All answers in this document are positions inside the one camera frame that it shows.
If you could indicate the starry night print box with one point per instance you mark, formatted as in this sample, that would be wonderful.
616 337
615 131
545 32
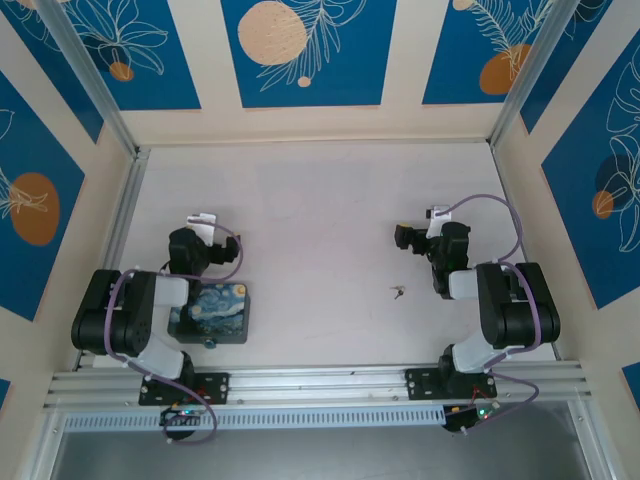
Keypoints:
225 310

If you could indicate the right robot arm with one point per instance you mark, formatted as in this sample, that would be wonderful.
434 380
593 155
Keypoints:
520 310

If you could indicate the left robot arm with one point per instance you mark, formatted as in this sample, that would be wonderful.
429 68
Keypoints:
130 310

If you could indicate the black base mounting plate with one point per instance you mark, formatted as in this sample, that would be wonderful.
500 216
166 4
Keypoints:
417 382
220 387

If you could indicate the small circuit board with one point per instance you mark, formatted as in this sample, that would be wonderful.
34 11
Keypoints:
470 417
182 414

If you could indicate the grey metal sheet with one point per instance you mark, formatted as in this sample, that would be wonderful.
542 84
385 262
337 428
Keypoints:
320 455

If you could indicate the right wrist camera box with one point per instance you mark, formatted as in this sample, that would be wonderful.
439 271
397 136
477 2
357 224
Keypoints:
440 212

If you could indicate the aluminium table edge rail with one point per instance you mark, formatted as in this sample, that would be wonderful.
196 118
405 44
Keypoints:
125 210
501 175

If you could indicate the wide aluminium extrusion rail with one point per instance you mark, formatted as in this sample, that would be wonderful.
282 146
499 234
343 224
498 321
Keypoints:
320 382

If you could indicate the aluminium frame post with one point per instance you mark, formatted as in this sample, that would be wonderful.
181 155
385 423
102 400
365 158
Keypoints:
526 75
92 75

